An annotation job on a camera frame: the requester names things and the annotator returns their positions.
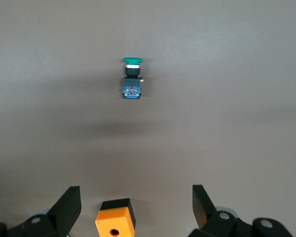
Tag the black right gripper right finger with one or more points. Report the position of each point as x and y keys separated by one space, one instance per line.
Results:
x=209 y=217

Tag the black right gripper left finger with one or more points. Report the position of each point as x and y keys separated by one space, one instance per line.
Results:
x=61 y=214

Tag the green mushroom push button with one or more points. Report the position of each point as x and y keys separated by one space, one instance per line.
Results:
x=132 y=79

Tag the orange button enclosure box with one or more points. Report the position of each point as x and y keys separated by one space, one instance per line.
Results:
x=114 y=219

